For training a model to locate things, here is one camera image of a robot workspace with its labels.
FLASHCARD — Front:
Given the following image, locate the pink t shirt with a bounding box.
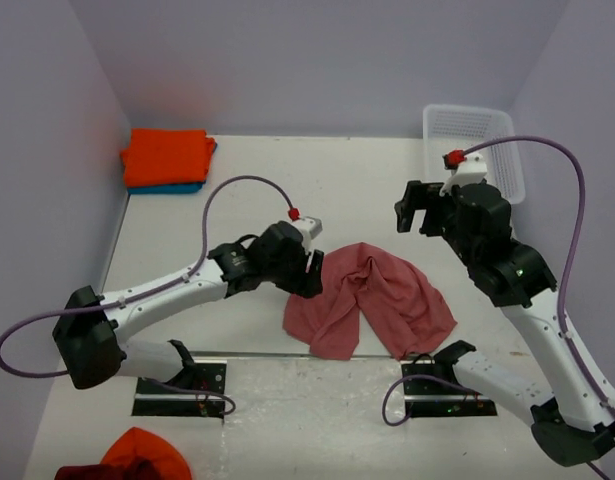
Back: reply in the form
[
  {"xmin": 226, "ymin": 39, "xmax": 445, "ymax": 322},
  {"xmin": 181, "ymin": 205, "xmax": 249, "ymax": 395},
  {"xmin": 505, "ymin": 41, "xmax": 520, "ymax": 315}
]
[{"xmin": 283, "ymin": 243, "xmax": 457, "ymax": 361}]

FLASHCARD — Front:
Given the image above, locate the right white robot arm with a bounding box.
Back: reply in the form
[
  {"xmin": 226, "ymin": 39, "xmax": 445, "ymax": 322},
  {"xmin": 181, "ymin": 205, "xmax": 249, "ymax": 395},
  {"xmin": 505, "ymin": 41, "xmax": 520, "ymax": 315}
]
[{"xmin": 395, "ymin": 180, "xmax": 615, "ymax": 467}]

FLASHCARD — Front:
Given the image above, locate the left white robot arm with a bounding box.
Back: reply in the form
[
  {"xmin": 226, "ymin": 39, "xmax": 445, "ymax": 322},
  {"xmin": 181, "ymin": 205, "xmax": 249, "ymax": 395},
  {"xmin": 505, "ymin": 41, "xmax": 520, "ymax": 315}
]
[{"xmin": 52, "ymin": 217, "xmax": 324, "ymax": 393}]

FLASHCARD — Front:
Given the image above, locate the white plastic basket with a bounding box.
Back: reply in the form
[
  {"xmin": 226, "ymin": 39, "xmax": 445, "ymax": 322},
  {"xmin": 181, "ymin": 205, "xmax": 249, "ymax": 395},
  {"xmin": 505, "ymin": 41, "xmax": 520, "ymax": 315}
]
[{"xmin": 421, "ymin": 103, "xmax": 527, "ymax": 205}]

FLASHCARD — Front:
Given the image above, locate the folded blue t shirt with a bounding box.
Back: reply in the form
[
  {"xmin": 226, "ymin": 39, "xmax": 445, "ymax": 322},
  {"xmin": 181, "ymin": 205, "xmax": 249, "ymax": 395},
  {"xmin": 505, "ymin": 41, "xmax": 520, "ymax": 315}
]
[{"xmin": 121, "ymin": 138, "xmax": 217, "ymax": 195}]

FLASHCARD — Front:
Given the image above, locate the folded orange t shirt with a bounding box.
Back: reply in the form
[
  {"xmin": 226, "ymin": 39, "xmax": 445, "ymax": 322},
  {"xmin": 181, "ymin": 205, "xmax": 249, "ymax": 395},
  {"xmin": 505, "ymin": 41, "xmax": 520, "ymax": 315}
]
[{"xmin": 120, "ymin": 128, "xmax": 217, "ymax": 188}]

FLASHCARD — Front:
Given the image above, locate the orange cloth at front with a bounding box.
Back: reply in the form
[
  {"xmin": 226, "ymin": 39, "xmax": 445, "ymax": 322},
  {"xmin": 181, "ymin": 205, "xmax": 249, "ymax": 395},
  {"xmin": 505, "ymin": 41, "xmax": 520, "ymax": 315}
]
[{"xmin": 101, "ymin": 427, "xmax": 193, "ymax": 480}]

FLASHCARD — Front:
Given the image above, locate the dark red cloth at front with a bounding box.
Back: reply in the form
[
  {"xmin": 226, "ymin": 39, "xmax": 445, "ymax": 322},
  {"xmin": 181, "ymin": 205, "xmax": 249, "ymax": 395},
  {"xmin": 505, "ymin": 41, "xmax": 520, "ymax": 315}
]
[{"xmin": 54, "ymin": 460, "xmax": 161, "ymax": 480}]

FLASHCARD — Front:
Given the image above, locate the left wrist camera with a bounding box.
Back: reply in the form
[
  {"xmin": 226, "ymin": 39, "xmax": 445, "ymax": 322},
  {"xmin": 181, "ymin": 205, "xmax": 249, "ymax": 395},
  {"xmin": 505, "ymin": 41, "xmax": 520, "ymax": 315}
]
[{"xmin": 292, "ymin": 216, "xmax": 323, "ymax": 252}]

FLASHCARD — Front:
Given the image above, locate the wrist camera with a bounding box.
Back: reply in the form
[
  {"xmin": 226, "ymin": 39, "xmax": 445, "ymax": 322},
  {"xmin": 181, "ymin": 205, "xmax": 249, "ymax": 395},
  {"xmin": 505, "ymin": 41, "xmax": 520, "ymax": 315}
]
[
  {"xmin": 292, "ymin": 216, "xmax": 323, "ymax": 252},
  {"xmin": 440, "ymin": 150, "xmax": 488, "ymax": 196}
]

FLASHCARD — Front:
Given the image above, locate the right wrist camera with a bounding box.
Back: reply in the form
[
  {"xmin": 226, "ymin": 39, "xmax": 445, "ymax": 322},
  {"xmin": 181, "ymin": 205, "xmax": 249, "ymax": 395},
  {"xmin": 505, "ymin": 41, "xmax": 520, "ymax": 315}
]
[{"xmin": 440, "ymin": 150, "xmax": 488, "ymax": 196}]

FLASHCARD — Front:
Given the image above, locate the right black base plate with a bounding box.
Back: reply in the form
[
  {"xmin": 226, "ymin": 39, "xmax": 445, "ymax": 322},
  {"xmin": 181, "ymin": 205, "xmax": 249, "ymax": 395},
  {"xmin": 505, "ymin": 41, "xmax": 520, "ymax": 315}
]
[{"xmin": 401, "ymin": 354, "xmax": 498, "ymax": 418}]

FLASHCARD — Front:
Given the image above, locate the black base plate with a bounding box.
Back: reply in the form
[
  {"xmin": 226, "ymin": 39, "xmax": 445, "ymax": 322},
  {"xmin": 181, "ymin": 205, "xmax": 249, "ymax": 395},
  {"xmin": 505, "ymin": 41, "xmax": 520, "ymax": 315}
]
[
  {"xmin": 401, "ymin": 354, "xmax": 498, "ymax": 418},
  {"xmin": 131, "ymin": 358, "xmax": 235, "ymax": 420}
]

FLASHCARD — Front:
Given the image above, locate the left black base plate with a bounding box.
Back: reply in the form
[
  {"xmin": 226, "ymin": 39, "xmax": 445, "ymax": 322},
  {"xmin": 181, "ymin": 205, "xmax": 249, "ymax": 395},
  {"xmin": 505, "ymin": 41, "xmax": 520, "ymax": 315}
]
[{"xmin": 131, "ymin": 358, "xmax": 235, "ymax": 420}]

